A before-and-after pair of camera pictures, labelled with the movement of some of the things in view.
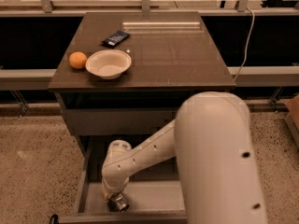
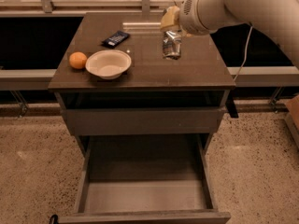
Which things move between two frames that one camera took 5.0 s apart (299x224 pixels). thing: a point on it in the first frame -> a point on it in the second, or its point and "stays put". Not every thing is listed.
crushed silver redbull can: x=117 y=203 -> x=172 y=43
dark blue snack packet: x=117 y=37 stays put
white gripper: x=107 y=188 -> x=191 y=18
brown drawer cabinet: x=121 y=77 stays put
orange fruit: x=78 y=60 stays put
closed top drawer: x=117 y=121 stays put
